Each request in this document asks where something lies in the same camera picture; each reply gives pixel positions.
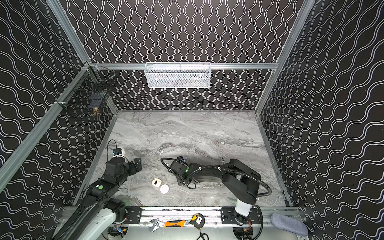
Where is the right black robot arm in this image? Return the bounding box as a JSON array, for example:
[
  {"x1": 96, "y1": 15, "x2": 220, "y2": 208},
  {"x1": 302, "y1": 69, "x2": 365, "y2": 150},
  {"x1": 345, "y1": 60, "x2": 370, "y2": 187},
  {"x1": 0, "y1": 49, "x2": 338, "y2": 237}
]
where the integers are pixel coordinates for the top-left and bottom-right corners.
[{"x1": 161, "y1": 156, "x2": 272, "y2": 226}]

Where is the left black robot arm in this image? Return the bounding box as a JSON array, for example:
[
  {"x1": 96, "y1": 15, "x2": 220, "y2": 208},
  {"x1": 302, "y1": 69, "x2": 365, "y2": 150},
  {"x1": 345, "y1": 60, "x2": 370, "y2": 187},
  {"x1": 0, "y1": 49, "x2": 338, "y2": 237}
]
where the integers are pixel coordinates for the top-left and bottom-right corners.
[{"x1": 53, "y1": 156, "x2": 143, "y2": 240}]

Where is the cream earbud charging case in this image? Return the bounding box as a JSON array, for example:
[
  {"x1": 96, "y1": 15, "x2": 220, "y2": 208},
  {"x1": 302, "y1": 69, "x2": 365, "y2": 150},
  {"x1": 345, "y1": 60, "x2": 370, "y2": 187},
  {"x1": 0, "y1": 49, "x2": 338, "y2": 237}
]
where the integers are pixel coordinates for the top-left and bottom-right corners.
[{"x1": 152, "y1": 178, "x2": 163, "y2": 188}]

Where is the yellow black tape measure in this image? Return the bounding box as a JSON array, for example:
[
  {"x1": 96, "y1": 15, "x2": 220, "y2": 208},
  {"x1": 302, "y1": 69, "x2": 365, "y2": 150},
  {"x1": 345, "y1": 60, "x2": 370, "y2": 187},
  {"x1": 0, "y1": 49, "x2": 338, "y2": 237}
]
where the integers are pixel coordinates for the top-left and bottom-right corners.
[{"x1": 190, "y1": 213, "x2": 206, "y2": 230}]

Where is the brass fitting in basket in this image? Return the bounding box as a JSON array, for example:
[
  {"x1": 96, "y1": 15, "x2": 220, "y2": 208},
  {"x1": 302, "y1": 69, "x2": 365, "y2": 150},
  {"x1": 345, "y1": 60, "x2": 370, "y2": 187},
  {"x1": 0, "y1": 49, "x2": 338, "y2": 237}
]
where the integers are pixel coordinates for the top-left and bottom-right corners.
[{"x1": 93, "y1": 107, "x2": 100, "y2": 118}]

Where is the grey cloth pad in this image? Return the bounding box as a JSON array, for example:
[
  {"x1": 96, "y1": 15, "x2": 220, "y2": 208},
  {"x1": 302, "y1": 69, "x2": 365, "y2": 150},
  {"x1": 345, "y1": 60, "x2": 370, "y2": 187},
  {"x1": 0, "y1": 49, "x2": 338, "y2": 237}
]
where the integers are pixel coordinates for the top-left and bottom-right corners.
[{"x1": 271, "y1": 213, "x2": 309, "y2": 237}]

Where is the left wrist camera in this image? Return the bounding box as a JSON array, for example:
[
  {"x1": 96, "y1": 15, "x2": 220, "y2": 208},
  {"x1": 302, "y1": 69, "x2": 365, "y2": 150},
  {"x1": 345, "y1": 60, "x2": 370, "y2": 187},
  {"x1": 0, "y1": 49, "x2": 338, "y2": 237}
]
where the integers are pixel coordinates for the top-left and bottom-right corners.
[{"x1": 113, "y1": 148, "x2": 124, "y2": 156}]

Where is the adjustable wrench orange handle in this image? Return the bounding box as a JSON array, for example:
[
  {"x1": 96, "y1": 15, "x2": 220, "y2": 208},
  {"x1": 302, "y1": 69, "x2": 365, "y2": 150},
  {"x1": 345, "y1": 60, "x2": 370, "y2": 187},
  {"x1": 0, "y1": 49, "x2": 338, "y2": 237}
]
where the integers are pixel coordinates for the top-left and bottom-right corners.
[{"x1": 149, "y1": 219, "x2": 190, "y2": 233}]

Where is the black wire basket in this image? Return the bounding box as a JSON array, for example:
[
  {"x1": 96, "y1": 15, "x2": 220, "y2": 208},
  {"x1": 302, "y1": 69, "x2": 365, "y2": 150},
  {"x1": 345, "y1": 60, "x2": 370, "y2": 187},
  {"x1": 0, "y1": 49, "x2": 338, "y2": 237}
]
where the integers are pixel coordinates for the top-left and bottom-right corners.
[{"x1": 59, "y1": 66, "x2": 117, "y2": 122}]

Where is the white wire mesh basket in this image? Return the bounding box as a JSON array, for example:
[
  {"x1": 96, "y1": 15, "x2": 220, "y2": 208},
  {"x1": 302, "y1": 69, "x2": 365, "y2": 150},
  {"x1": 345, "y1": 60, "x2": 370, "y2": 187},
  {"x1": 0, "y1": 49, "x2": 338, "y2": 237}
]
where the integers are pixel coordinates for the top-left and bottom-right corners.
[{"x1": 144, "y1": 62, "x2": 212, "y2": 89}]

